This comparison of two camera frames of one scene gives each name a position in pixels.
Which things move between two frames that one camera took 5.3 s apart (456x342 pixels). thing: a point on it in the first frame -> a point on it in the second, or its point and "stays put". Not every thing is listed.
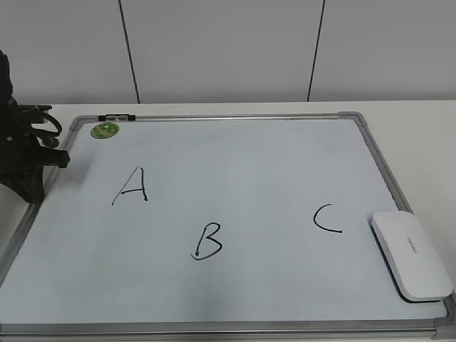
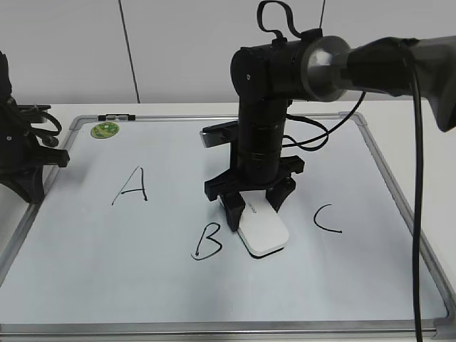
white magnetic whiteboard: x=213 y=225 stays put
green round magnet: x=105 y=130 stays put
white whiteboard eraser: x=417 y=270 -> x=262 y=231
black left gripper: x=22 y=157 stays put
